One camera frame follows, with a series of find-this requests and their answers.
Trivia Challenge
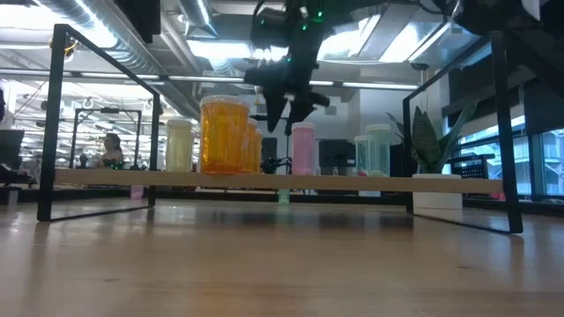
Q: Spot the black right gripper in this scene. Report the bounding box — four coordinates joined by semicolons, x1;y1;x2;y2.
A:
243;15;331;136

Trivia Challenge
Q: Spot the pink translucent cup stack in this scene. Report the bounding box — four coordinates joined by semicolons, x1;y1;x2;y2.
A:
291;122;317;176

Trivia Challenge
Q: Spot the pale yellow translucent cup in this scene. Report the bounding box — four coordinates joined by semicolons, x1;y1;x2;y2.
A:
165;118;195;173

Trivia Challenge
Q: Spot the black background monitor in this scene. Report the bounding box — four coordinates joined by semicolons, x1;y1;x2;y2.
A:
318;138;357;168

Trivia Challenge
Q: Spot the snake plant in white pot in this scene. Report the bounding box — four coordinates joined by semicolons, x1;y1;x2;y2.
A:
385;100;480;210

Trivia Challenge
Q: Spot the person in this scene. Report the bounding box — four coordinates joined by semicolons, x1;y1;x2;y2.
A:
97;132;125;171

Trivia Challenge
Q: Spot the black perforated crate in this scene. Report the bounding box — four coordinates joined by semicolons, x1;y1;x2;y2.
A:
449;153;497;181

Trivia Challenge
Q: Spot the dark computer screen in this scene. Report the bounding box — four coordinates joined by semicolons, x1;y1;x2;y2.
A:
0;129;26;166

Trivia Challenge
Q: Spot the black background rig frame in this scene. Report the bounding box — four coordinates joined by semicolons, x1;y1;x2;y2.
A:
257;114;293;175
70;107;144;171

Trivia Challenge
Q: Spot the wooden shelf with black frame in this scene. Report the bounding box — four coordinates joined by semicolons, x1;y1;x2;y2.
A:
36;23;524;234

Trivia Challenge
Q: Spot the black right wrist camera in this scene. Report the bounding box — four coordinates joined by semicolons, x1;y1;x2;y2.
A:
249;4;292;50

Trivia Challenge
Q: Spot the black aluminium table frame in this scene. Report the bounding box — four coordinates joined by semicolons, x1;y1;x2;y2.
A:
0;187;564;212

